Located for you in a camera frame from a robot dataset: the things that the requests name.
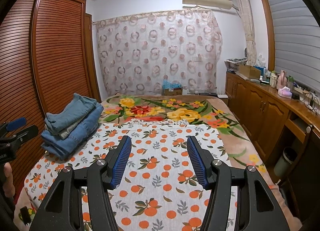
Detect open cardboard box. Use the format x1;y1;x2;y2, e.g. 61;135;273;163
237;64;262;79

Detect orange print bed sheet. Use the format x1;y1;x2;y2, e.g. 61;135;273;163
25;118;238;231

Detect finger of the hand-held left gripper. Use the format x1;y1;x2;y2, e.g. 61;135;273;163
0;117;27;137
0;124;39;146

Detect floral beige blanket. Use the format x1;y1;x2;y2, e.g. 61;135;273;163
14;94;280;231

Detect folded grey-green pants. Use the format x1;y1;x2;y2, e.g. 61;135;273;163
59;121;80;137

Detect black cables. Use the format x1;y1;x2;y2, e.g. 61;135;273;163
304;92;320;114

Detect person's left hand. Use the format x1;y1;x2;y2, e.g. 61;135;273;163
0;162;14;196

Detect grey trash bin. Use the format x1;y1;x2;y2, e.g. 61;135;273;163
274;146;298;177

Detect small black device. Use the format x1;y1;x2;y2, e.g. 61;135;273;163
20;206;30;224

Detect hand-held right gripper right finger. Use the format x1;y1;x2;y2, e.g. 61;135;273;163
186;135;290;231

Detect cardboard box with blue packets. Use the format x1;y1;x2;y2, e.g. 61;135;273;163
162;80;183;96

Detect blue tissue box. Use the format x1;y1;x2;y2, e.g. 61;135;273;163
254;53;267;67

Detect pink bottle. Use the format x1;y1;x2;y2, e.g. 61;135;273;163
276;70;287;89

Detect teal blue pants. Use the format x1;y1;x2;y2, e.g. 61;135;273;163
45;93;98;136

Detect beige tied curtain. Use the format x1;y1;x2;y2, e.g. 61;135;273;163
233;0;258;62

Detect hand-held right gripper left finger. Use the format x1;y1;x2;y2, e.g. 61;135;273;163
29;135;132;231

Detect folded blue jeans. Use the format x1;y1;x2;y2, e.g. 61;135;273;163
41;103;104;160

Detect stack of newspapers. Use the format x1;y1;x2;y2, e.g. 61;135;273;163
224;58;248;74

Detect circle patterned sheer curtain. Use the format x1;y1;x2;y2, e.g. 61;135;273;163
96;9;223;96

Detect grey window blind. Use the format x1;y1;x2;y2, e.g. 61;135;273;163
264;0;320;91

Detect pink tissue pack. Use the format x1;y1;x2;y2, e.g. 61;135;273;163
278;86;293;99

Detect wooden sideboard cabinet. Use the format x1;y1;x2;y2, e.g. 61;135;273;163
225;71;320;189

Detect wooden slatted wardrobe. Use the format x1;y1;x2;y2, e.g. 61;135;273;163
0;0;102;191

